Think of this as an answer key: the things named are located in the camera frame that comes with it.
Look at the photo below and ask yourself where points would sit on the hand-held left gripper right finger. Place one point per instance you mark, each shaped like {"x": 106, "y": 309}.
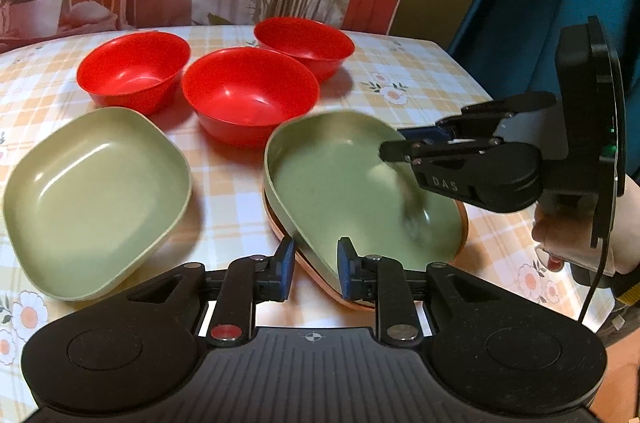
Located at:
{"x": 345, "y": 269}

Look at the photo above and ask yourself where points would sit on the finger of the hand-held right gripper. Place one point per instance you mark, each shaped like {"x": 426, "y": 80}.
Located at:
{"x": 500, "y": 108}
{"x": 440, "y": 150}

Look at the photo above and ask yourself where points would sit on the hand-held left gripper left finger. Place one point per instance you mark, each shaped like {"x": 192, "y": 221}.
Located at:
{"x": 287, "y": 264}

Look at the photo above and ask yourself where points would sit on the orange plate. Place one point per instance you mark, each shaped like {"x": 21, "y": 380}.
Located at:
{"x": 312, "y": 271}

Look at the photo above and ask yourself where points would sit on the green plate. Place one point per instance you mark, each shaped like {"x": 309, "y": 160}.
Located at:
{"x": 340, "y": 188}
{"x": 95, "y": 198}

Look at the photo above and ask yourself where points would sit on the red bowl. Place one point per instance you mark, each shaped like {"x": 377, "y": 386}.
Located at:
{"x": 247, "y": 95}
{"x": 131, "y": 70}
{"x": 305, "y": 43}

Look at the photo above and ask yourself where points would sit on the person's right forearm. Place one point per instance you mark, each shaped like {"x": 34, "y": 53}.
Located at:
{"x": 631, "y": 228}

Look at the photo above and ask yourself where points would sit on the person's right hand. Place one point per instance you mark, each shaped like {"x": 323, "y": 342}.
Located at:
{"x": 562, "y": 235}

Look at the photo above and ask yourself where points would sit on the checked floral tablecloth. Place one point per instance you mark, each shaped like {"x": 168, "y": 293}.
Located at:
{"x": 400, "y": 68}

